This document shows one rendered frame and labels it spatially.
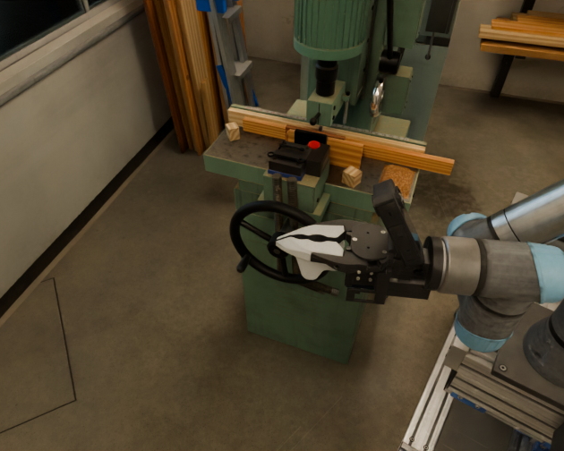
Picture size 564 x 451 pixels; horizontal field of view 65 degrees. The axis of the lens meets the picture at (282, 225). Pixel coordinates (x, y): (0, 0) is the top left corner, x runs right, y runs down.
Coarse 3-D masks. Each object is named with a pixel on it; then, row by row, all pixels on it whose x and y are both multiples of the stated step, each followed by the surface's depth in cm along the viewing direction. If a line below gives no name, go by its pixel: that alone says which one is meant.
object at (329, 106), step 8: (336, 88) 122; (344, 88) 125; (312, 96) 119; (320, 96) 119; (336, 96) 119; (312, 104) 118; (320, 104) 117; (328, 104) 116; (336, 104) 120; (312, 112) 119; (320, 112) 118; (328, 112) 118; (336, 112) 123; (320, 120) 120; (328, 120) 119
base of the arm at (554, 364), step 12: (540, 324) 91; (528, 336) 92; (540, 336) 89; (552, 336) 86; (528, 348) 91; (540, 348) 89; (552, 348) 86; (528, 360) 91; (540, 360) 89; (552, 360) 86; (540, 372) 89; (552, 372) 87
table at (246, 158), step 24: (216, 144) 132; (240, 144) 132; (264, 144) 132; (216, 168) 131; (240, 168) 127; (264, 168) 124; (336, 168) 124; (360, 168) 124; (336, 192) 120; (360, 192) 117; (312, 216) 116
